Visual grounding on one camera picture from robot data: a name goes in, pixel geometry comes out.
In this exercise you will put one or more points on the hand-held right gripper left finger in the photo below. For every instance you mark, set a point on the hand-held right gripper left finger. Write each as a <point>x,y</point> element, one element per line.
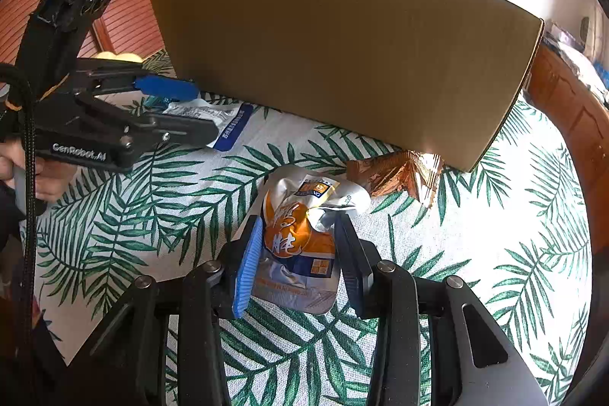
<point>247,273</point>

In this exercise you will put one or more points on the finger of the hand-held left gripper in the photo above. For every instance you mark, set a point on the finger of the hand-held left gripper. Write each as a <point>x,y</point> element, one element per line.
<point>181,131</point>
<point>161,85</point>

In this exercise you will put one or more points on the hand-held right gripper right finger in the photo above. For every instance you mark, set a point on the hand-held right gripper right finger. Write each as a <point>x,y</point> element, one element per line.
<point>353,273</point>

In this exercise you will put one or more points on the teal white snack packet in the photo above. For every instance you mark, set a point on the teal white snack packet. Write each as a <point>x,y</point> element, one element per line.
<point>223,123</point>

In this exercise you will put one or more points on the white orange snack packet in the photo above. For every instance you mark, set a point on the white orange snack packet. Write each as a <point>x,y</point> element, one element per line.
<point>295,239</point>

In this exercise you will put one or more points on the brown cardboard box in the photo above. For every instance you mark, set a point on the brown cardboard box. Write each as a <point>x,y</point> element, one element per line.
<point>342,68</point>

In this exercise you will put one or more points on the person's left hand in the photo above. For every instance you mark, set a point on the person's left hand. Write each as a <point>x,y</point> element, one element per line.
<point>47,185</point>

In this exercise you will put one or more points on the yellow plush toy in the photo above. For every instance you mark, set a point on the yellow plush toy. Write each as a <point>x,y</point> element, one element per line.
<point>119,57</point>

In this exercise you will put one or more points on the green leaf print cloth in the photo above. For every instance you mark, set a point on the green leaf print cloth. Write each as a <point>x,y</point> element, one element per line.
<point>142,215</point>

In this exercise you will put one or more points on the copper foil snack packet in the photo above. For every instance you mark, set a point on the copper foil snack packet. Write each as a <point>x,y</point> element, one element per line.
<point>395,177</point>

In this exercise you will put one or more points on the long wooden cabinet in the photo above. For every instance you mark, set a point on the long wooden cabinet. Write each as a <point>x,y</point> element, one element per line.
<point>571,111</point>

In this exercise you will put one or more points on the folded patterned white cloth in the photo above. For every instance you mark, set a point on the folded patterned white cloth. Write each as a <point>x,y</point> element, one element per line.
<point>587,68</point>

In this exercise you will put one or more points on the purple patterned box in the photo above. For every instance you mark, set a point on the purple patterned box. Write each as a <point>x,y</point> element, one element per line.
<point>559,35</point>

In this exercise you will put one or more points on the white desk fan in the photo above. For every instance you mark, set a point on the white desk fan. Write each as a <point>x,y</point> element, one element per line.
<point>590,32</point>

